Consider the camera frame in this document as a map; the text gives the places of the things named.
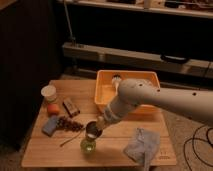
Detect metal cup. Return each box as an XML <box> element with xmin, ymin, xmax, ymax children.
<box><xmin>86</xmin><ymin>121</ymin><xmax>102</xmax><ymax>139</ymax></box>

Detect green plastic cup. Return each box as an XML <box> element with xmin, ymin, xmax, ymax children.
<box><xmin>80</xmin><ymin>139</ymin><xmax>96</xmax><ymax>154</ymax></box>

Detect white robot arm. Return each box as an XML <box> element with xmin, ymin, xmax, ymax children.
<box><xmin>97</xmin><ymin>79</ymin><xmax>213</xmax><ymax>130</ymax></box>

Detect yellow plastic bin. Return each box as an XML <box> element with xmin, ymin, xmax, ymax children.
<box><xmin>94</xmin><ymin>70</ymin><xmax>160</xmax><ymax>112</ymax></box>

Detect brown rectangular box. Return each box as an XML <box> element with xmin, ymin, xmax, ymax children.
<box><xmin>63</xmin><ymin>98</ymin><xmax>80</xmax><ymax>118</ymax></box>

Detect thin wooden stick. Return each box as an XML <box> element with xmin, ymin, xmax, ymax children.
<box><xmin>60</xmin><ymin>132</ymin><xmax>82</xmax><ymax>147</ymax></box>

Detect bunch of dried grapes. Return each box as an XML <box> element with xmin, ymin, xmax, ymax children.
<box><xmin>57</xmin><ymin>117</ymin><xmax>84</xmax><ymax>132</ymax></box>

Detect white dish brush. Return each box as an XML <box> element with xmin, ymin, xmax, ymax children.
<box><xmin>112</xmin><ymin>75</ymin><xmax>121</xmax><ymax>89</ymax></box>

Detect grey cloth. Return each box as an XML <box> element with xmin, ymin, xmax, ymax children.
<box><xmin>123</xmin><ymin>128</ymin><xmax>160</xmax><ymax>171</ymax></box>

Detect orange fruit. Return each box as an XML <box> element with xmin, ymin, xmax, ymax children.
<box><xmin>47</xmin><ymin>104</ymin><xmax>60</xmax><ymax>116</ymax></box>

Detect blue sponge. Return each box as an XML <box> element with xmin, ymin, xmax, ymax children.
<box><xmin>42</xmin><ymin>116</ymin><xmax>59</xmax><ymax>137</ymax></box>

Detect white paper cup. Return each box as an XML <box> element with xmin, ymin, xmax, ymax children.
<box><xmin>41</xmin><ymin>85</ymin><xmax>57</xmax><ymax>102</ymax></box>

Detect grey metal shelf rail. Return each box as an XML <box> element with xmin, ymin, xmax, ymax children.
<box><xmin>62</xmin><ymin>42</ymin><xmax>213</xmax><ymax>79</ymax></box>

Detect black floor cable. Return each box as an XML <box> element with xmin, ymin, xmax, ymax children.
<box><xmin>183</xmin><ymin>61</ymin><xmax>213</xmax><ymax>171</ymax></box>

